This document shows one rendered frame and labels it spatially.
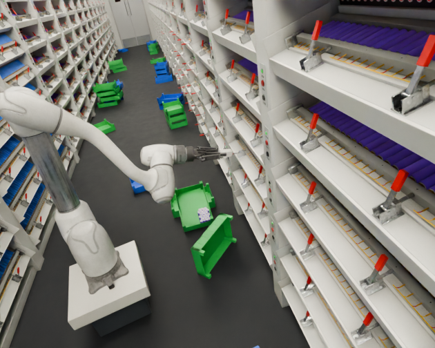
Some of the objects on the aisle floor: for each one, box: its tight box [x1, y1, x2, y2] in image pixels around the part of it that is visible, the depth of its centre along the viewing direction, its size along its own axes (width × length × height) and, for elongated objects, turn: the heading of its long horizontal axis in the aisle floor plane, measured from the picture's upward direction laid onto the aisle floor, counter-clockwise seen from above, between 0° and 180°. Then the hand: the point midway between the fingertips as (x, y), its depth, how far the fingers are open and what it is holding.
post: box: [203, 0, 249, 215], centre depth 153 cm, size 20×9×176 cm, turn 116°
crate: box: [191, 213, 237, 279], centre depth 163 cm, size 8×30×20 cm, turn 161°
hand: (225, 152), depth 148 cm, fingers closed, pressing on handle
